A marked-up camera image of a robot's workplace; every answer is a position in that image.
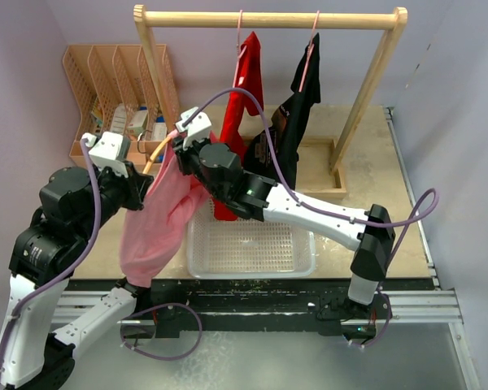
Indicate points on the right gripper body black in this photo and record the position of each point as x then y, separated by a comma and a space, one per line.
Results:
190, 163

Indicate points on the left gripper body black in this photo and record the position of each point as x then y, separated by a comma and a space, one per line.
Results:
116, 190

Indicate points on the red t shirt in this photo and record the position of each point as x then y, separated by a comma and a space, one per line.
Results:
248, 77

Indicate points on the orange hanger with metal hook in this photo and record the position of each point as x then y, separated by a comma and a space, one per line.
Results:
157, 151

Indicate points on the pink tank top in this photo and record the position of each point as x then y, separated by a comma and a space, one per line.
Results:
151, 237

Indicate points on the pink wire hanger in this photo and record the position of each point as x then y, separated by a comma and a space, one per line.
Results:
239, 49
309, 50

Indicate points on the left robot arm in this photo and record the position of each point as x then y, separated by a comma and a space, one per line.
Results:
32, 356

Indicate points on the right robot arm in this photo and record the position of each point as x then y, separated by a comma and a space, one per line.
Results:
366, 233

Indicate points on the black t shirt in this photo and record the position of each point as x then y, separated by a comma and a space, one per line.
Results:
289, 123

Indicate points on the white plastic basket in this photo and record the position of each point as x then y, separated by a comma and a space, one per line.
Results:
246, 248

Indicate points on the white green box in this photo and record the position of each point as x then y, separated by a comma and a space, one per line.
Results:
138, 123

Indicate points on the white leaflet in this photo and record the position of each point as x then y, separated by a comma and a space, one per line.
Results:
118, 119

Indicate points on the wooden clothes rack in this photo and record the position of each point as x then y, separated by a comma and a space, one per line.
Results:
328, 186

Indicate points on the peach plastic file organizer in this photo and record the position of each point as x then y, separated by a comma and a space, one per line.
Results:
103, 76

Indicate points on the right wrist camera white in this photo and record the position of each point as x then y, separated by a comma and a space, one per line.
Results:
194, 125

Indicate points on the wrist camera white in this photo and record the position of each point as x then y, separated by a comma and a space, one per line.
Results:
110, 150
194, 125

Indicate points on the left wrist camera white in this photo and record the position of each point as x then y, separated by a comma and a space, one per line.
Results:
110, 150

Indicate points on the aluminium frame rail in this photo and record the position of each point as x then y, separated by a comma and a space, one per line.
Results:
311, 305

